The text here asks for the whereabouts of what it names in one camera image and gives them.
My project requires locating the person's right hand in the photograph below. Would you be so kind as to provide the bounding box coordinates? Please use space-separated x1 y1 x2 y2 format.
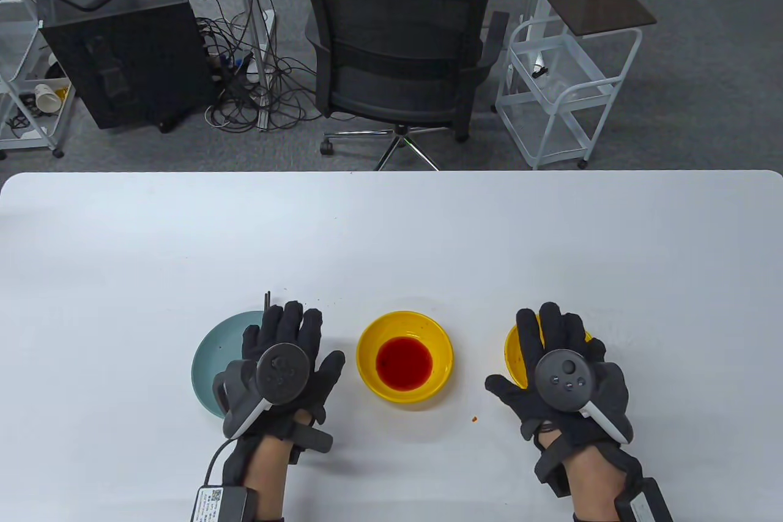
485 302 632 453

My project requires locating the person's left hand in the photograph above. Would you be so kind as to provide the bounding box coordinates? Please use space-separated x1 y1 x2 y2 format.
220 300 346 441

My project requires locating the red soy sauce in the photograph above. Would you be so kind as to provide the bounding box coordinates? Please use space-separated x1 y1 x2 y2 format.
376 337 434 391

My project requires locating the person's right forearm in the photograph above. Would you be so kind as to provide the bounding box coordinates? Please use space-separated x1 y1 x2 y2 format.
562 447 626 522

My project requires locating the person's left forearm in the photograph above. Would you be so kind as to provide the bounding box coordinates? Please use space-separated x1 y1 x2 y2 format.
246 433 289 521

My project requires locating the yellow bowl holding dumpling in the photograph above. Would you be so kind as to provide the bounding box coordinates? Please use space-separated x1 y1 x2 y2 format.
505 314 594 392

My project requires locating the yellow bowl holding sauce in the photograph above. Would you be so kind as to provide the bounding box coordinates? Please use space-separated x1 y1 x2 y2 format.
357 311 454 405

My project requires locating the grey white VR controller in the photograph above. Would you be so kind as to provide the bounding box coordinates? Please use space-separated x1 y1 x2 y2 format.
212 343 312 439
534 349 634 445

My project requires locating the blue-green plate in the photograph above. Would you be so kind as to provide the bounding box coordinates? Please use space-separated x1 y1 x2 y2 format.
191 311 268 421

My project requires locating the white power strip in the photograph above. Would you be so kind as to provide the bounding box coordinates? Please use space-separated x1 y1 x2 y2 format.
245 8 277 85

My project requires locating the black computer tower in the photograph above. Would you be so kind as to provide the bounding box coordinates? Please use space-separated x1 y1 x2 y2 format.
37 0 212 132

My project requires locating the black mesh office chair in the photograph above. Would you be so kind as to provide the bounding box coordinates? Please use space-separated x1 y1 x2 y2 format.
300 0 510 172

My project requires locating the white shelf trolley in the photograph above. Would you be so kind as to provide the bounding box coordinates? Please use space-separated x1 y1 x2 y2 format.
0 0 77 158

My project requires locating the white paper cup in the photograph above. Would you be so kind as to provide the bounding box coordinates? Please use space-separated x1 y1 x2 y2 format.
34 83 62 113

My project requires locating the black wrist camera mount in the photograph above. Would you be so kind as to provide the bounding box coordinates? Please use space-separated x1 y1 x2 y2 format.
533 439 574 499
288 423 335 466

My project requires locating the black cable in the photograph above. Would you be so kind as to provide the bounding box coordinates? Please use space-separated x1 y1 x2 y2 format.
203 438 238 490

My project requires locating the white wire cart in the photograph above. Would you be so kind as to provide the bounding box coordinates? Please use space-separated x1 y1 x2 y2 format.
494 17 643 171

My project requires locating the tangle of black cables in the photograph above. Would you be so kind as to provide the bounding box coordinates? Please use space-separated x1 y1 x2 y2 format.
184 0 325 132

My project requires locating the aluminium post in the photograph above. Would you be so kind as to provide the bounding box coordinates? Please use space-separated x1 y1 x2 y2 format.
228 0 273 131

